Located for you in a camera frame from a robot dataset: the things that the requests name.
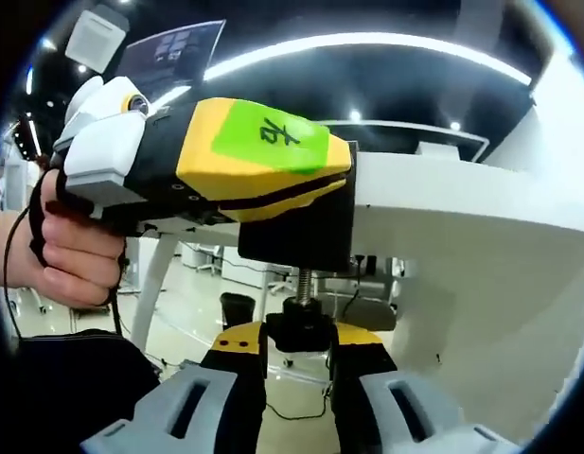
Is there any ceiling air conditioner unit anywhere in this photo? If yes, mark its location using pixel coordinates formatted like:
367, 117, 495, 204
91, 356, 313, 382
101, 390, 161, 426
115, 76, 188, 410
65, 7, 131, 62

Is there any black floor cable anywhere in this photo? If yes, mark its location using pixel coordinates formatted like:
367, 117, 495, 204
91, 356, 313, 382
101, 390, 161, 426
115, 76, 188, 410
265, 380, 333, 422

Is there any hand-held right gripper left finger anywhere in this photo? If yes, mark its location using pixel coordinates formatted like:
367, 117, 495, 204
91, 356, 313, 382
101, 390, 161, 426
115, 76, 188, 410
80, 321, 269, 454

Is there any hanging dark display screen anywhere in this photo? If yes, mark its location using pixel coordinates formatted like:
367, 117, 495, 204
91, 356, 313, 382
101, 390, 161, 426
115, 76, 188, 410
119, 18, 226, 96

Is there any curved ceiling light strip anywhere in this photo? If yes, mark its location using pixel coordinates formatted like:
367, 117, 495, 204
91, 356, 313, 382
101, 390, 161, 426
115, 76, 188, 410
204, 31, 532, 86

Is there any person's black trouser leg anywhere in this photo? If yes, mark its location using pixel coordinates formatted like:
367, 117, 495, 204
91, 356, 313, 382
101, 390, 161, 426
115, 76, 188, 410
16, 330, 161, 427

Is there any black waste bin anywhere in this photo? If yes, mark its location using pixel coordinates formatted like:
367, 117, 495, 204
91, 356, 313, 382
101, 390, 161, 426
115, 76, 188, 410
220, 291, 255, 332

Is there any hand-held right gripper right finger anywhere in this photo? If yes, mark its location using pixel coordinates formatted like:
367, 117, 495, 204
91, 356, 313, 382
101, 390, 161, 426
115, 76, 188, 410
331, 323, 520, 454

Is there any white desk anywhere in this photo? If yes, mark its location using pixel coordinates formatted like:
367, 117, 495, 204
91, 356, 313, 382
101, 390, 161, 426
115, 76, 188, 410
130, 148, 584, 417

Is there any black fixed fixture clamp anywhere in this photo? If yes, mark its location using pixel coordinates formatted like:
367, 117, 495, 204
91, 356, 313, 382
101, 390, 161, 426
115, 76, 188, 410
237, 139, 359, 354

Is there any person's left hand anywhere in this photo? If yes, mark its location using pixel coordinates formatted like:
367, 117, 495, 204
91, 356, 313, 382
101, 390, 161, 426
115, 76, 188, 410
28, 167, 130, 309

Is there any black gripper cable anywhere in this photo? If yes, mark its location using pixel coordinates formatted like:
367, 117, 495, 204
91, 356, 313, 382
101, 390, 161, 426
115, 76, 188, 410
2, 207, 127, 341

